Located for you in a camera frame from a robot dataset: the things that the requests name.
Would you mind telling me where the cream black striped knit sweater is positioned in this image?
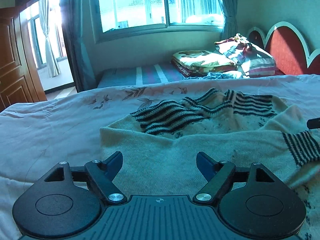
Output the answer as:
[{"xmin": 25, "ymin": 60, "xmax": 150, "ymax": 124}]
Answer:
[{"xmin": 99, "ymin": 87, "xmax": 320, "ymax": 240}]

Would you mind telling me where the pink floral bed sheet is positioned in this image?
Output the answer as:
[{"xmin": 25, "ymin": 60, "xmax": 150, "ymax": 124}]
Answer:
[{"xmin": 1, "ymin": 75, "xmax": 319, "ymax": 239}]

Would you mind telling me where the folded floral yellow quilt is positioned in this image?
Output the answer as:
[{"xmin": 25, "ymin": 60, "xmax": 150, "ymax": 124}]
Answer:
[{"xmin": 171, "ymin": 50, "xmax": 238, "ymax": 77}]

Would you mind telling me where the blue striped mattress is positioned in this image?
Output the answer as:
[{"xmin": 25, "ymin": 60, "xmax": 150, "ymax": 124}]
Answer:
[{"xmin": 98, "ymin": 62, "xmax": 184, "ymax": 88}]

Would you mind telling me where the white balcony curtain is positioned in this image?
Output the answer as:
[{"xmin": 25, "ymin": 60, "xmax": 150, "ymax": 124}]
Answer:
[{"xmin": 39, "ymin": 0, "xmax": 61, "ymax": 77}]

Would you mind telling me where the brown wooden door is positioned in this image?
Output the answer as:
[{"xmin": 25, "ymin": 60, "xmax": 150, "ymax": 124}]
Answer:
[{"xmin": 0, "ymin": 7, "xmax": 47, "ymax": 111}]

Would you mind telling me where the red white scalloped headboard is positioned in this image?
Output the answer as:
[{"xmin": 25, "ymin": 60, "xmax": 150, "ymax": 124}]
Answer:
[{"xmin": 247, "ymin": 21, "xmax": 319, "ymax": 76}]

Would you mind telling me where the large glass window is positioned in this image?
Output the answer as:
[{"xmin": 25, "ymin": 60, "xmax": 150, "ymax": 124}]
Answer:
[{"xmin": 91, "ymin": 0, "xmax": 225, "ymax": 42}]

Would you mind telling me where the teal window curtain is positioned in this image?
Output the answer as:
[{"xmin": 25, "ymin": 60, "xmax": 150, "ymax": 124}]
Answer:
[{"xmin": 218, "ymin": 0, "xmax": 238, "ymax": 40}]

